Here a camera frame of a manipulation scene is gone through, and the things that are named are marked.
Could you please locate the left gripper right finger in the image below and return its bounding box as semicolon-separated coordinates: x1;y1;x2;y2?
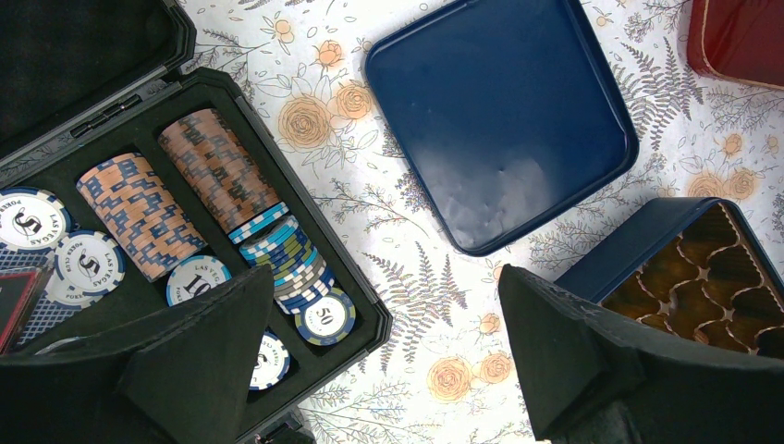
498;265;783;443

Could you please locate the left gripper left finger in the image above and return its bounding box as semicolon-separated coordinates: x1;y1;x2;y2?
1;267;273;443

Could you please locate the blue chocolate tin box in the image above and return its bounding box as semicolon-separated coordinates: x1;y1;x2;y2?
556;197;783;359

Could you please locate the white ten poker chip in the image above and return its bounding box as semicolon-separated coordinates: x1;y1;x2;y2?
165;255;232;306

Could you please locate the white five poker chip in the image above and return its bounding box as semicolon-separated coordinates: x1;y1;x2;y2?
43;230;127;309
1;187;73;253

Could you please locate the floral tablecloth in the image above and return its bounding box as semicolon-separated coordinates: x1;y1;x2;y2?
183;1;783;443

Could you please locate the white fifty poker chip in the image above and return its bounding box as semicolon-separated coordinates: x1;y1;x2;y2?
294;288;357;346

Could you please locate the blue mixed chip stack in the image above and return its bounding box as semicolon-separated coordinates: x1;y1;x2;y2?
229;208;336;315

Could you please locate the red triangle card box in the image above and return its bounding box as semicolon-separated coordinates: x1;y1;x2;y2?
1;265;53;354

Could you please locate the black poker chip case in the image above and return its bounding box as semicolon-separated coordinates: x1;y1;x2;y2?
1;1;391;443

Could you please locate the blue tin lid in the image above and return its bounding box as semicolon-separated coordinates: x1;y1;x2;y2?
363;0;639;256

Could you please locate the red square tray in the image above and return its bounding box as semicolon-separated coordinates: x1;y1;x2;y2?
687;0;783;90

